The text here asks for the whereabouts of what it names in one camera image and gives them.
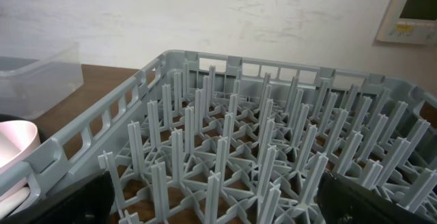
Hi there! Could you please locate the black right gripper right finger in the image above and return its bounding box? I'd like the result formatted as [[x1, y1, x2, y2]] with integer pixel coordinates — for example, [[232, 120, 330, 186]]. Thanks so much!
[[316, 172, 432, 224]]

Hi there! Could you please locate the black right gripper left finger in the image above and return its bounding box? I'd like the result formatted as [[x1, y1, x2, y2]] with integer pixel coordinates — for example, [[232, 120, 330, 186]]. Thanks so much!
[[1, 170, 115, 224]]

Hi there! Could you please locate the grey plastic dishwasher rack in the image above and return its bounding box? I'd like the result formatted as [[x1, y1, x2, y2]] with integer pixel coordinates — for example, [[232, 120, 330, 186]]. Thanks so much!
[[1, 50, 436, 223]]

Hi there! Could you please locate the clear plastic waste bin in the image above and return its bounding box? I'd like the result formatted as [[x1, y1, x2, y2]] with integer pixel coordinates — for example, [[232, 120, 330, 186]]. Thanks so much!
[[1, 41, 84, 120]]

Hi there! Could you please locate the round black tray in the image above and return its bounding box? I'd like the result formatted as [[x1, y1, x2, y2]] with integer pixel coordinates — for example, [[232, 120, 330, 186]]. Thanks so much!
[[0, 114, 47, 143]]

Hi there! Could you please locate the white wall control panel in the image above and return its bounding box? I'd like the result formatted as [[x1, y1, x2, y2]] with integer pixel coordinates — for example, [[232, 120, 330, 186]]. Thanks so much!
[[376, 0, 436, 45]]

